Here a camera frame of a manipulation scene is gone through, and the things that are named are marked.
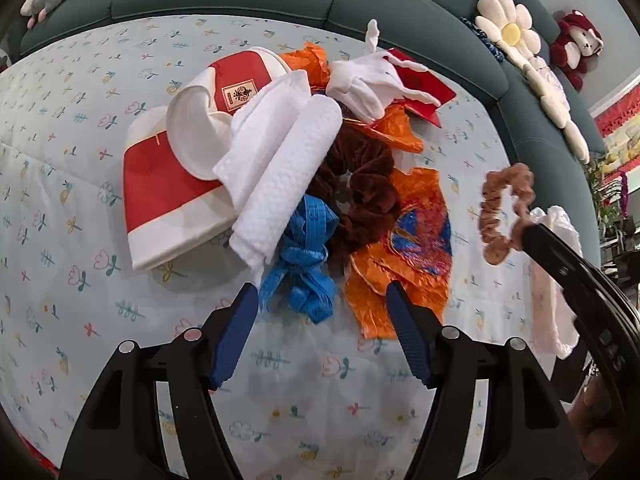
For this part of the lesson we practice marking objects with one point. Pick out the white cloth gloves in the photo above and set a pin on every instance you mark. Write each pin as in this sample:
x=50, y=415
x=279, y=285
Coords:
x=360, y=85

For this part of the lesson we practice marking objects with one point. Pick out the white flower cushion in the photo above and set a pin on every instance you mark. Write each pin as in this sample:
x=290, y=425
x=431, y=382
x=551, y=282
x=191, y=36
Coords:
x=510, y=30
x=560, y=105

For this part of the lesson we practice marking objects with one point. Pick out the white bin with liner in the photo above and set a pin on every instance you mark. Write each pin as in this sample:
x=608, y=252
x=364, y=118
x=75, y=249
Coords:
x=555, y=310

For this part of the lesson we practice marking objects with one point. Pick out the brown velvet scrunchie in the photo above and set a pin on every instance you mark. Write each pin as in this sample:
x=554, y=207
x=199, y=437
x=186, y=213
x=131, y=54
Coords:
x=365, y=160

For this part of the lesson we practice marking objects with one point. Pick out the flower printed blanket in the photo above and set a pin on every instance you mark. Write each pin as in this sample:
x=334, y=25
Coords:
x=75, y=210

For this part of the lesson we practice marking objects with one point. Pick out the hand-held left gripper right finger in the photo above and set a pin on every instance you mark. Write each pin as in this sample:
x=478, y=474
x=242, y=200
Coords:
x=410, y=335

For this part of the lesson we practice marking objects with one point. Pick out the red and white paper bag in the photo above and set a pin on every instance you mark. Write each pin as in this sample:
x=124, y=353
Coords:
x=160, y=195

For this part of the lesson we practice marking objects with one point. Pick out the tan fabric scrunchie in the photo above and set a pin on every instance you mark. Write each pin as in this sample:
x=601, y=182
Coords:
x=495, y=230

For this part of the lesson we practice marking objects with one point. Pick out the blue ribbon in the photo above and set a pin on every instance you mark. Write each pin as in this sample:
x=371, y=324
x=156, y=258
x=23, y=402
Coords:
x=305, y=240

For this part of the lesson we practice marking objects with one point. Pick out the red teddy bear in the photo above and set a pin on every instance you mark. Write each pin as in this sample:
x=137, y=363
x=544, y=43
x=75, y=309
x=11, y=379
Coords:
x=577, y=45

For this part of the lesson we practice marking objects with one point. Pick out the green potted plant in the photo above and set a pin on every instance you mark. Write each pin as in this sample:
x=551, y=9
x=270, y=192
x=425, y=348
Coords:
x=607, y=210

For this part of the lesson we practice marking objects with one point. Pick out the orange blue printed plastic bag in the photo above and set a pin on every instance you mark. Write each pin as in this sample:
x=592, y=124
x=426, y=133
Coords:
x=415, y=240

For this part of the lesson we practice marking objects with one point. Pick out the red paper envelope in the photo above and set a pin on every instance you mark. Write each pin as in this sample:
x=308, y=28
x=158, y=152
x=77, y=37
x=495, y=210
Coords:
x=425, y=90

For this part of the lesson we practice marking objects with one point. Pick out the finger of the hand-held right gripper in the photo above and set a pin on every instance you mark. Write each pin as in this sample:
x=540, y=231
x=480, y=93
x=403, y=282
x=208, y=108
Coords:
x=555, y=255

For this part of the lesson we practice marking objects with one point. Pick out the white textured towel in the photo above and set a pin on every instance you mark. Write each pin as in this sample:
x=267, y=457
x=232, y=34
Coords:
x=285, y=160

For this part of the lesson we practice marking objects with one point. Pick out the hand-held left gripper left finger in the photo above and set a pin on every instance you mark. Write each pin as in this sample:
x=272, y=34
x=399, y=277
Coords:
x=235, y=335

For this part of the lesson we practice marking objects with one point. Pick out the red paper wall decoration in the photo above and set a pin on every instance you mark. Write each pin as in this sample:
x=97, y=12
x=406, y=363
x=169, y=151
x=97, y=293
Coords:
x=620, y=110

